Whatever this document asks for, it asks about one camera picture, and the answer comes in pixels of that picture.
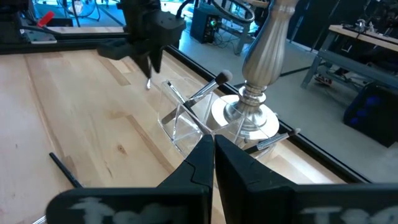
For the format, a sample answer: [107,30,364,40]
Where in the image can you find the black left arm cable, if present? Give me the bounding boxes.
[175,0,197,19]

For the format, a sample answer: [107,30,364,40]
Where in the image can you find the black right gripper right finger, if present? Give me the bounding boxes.
[215,135,398,224]

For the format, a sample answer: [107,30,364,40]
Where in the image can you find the wooden workbench grey legs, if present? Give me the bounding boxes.
[300,24,398,93]

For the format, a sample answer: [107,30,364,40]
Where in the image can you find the red clamp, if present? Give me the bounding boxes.
[36,11,55,29]

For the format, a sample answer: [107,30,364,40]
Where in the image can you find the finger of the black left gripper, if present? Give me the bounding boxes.
[136,52,152,79]
[150,48,164,74]

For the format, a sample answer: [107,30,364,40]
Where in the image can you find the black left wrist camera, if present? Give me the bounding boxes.
[154,18,187,47]

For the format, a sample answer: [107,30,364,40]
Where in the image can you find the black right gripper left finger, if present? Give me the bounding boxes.
[46,134,215,224]

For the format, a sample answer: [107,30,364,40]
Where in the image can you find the thick black brush white-tipped bristles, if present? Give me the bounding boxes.
[161,69,234,125]

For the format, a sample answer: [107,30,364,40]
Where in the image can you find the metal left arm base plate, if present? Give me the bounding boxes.
[19,27,58,45]

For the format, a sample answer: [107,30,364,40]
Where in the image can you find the long black makeup brush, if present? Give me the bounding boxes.
[49,152,84,189]

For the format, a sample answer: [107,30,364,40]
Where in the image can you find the silver table lamp white shade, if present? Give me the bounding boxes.
[210,0,301,141]

